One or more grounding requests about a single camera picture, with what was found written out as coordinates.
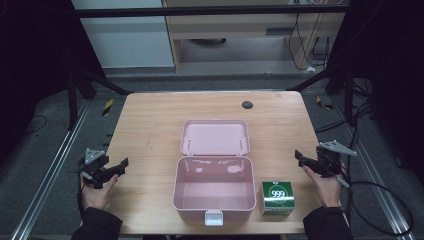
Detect black metal crossbar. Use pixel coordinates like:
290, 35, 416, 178
75, 4, 350, 19

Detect wooden desk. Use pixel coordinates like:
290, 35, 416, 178
105, 90, 322, 236

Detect white cabinet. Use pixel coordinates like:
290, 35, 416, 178
70, 0, 176, 70

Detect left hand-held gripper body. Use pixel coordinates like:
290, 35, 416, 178
77, 147, 111, 190

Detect person's right hand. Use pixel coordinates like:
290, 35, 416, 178
302, 165, 344, 208

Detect black metal stand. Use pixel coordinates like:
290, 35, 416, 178
288, 59, 356, 128
65, 59, 133, 132

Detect yellow black tape strip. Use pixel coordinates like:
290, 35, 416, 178
101, 98, 115, 117
315, 95, 334, 111

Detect black floor cables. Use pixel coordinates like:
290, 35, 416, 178
314, 79, 378, 134

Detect pink plastic storage box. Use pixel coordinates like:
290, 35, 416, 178
171, 118, 257, 227

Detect black cable bundle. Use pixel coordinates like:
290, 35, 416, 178
287, 13, 334, 72

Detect person's left hand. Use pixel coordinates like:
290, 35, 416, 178
80, 173, 120, 211

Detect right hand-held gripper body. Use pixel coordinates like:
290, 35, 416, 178
315, 139, 358, 179

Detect green medicine box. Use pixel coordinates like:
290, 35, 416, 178
258, 180, 297, 217

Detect aluminium rail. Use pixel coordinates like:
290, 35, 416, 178
9, 99, 93, 240
329, 96, 418, 240

